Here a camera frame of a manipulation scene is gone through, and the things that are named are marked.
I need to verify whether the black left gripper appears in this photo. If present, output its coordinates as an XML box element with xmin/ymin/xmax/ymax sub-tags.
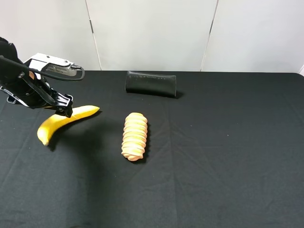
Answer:
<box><xmin>0</xmin><ymin>66</ymin><xmax>73</xmax><ymax>118</ymax></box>

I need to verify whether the yellow banana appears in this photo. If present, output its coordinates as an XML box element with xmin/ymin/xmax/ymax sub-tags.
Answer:
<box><xmin>37</xmin><ymin>105</ymin><xmax>100</xmax><ymax>146</ymax></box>

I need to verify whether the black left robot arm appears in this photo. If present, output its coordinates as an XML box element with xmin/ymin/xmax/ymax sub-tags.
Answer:
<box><xmin>0</xmin><ymin>38</ymin><xmax>73</xmax><ymax>118</ymax></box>

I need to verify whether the twisted orange bread roll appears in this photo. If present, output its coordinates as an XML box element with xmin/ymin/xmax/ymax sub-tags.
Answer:
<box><xmin>121</xmin><ymin>113</ymin><xmax>148</xmax><ymax>162</ymax></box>

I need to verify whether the black leather case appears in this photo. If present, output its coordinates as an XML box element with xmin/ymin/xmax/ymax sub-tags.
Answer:
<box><xmin>125</xmin><ymin>71</ymin><xmax>177</xmax><ymax>97</ymax></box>

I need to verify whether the black tablecloth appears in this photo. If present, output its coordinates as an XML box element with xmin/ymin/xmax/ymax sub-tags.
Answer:
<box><xmin>0</xmin><ymin>71</ymin><xmax>304</xmax><ymax>228</ymax></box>

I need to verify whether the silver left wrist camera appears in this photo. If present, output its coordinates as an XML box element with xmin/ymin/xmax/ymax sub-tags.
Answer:
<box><xmin>24</xmin><ymin>53</ymin><xmax>77</xmax><ymax>76</ymax></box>

